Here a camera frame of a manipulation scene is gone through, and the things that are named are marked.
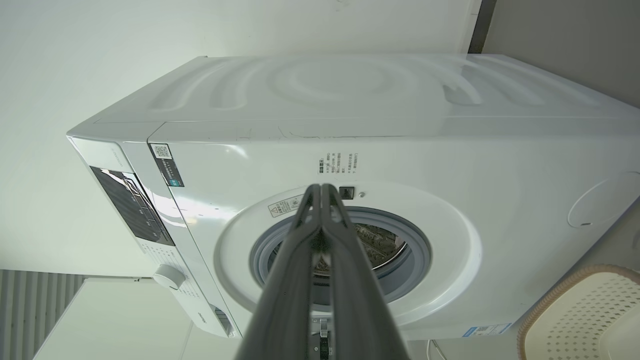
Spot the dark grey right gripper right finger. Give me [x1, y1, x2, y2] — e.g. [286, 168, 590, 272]
[322, 183, 412, 360]

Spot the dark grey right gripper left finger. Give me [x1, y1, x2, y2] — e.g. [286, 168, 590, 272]
[235, 184, 322, 360]

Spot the stainless steel washing machine drum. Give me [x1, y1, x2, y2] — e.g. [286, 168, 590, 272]
[310, 222, 408, 292]

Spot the white round control knob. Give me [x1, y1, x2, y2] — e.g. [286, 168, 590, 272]
[153, 264, 187, 291]

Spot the black glossy control display panel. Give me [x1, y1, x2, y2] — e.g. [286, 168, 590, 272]
[90, 166, 176, 247]

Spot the cream perforated laundry basket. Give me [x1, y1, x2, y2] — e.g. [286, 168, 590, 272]
[516, 264, 640, 360]

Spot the grey rubber door gasket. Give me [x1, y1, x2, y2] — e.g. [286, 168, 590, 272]
[249, 206, 432, 307]

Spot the grey warning sticker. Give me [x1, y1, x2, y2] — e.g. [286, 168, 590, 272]
[267, 194, 306, 219]

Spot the blue energy label sticker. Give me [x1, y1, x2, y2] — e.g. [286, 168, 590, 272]
[462, 323, 513, 338]

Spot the printed text label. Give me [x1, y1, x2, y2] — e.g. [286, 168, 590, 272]
[317, 151, 361, 176]

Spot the white cabinet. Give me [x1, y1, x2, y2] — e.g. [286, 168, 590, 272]
[32, 277, 241, 360]

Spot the dark QR code sticker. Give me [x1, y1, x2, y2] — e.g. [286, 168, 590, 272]
[149, 143, 185, 188]

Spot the white front-load washing machine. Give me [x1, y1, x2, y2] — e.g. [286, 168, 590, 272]
[66, 54, 640, 342]

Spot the grey ribbed panel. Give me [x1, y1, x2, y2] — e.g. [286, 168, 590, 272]
[0, 270, 87, 360]

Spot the round white filter cover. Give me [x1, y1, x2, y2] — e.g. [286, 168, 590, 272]
[567, 171, 640, 228]

